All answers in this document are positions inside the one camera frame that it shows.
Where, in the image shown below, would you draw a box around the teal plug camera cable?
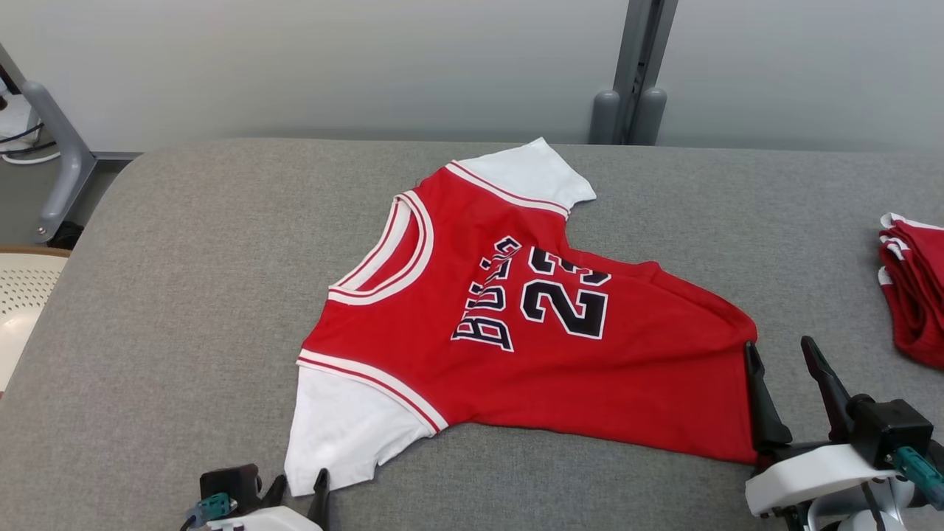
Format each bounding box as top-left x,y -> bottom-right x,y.
181,493 -> 239,531
889,446 -> 944,511

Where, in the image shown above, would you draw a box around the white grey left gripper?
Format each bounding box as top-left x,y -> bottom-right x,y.
208,468 -> 331,531

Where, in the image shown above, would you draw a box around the teal plug right camera cable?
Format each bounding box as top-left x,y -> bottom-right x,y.
889,446 -> 944,511

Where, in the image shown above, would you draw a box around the red shorts with white stripe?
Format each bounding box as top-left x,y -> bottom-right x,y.
878,212 -> 944,369

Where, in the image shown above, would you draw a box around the black white floor cables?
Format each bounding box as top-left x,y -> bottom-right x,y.
0,122 -> 61,165

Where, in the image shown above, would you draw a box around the grey rounded post cap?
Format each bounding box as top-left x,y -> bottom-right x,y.
631,87 -> 668,146
589,90 -> 622,145

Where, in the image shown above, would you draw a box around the cream perforated stool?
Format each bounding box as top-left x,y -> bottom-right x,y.
0,246 -> 72,393

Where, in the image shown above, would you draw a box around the grey vertical partition post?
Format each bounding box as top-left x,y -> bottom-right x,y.
612,0 -> 679,145

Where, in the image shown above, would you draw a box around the teal plug left camera cable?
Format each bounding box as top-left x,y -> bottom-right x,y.
181,493 -> 239,531

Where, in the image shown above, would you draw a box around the red white basketball jersey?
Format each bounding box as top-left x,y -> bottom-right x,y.
284,136 -> 759,496

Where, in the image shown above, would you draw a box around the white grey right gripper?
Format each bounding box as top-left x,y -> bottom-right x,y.
743,336 -> 904,531

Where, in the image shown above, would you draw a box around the black caster wheel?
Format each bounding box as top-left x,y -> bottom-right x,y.
48,221 -> 86,250

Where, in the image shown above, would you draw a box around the grey metal frame leg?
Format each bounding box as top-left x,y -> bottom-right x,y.
0,44 -> 97,244

